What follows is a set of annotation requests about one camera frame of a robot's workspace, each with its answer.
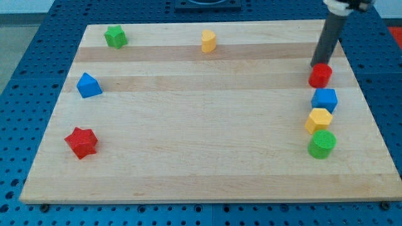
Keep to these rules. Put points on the yellow heart block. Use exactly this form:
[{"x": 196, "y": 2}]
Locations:
[{"x": 208, "y": 41}]

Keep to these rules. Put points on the wooden board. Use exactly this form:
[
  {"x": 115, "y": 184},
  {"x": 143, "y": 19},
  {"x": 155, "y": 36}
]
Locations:
[{"x": 176, "y": 125}]

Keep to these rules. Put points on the green star block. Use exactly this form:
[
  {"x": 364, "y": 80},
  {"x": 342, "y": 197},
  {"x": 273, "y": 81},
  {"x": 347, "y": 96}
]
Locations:
[{"x": 115, "y": 36}]

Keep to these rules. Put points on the blue triangle block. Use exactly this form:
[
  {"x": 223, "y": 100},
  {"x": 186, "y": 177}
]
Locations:
[{"x": 88, "y": 86}]

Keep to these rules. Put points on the yellow hexagon block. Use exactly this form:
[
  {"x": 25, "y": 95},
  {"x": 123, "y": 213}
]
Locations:
[{"x": 318, "y": 119}]

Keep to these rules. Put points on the red star block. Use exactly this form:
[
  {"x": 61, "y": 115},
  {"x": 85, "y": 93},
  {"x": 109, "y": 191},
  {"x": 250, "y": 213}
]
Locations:
[{"x": 82, "y": 142}]

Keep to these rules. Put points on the green cylinder block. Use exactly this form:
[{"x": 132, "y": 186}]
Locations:
[{"x": 321, "y": 144}]

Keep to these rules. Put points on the red cylinder block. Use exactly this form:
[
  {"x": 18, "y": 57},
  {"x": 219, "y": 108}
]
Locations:
[{"x": 320, "y": 75}]

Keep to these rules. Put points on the blue cube block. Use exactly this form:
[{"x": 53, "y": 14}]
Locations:
[{"x": 325, "y": 98}]

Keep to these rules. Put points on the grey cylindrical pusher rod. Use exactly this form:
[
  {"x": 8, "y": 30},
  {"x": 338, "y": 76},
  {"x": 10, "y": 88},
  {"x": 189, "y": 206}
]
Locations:
[{"x": 329, "y": 36}]

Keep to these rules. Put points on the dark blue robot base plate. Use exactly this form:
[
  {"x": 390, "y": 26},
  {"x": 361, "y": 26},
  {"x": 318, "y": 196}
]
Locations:
[{"x": 207, "y": 5}]

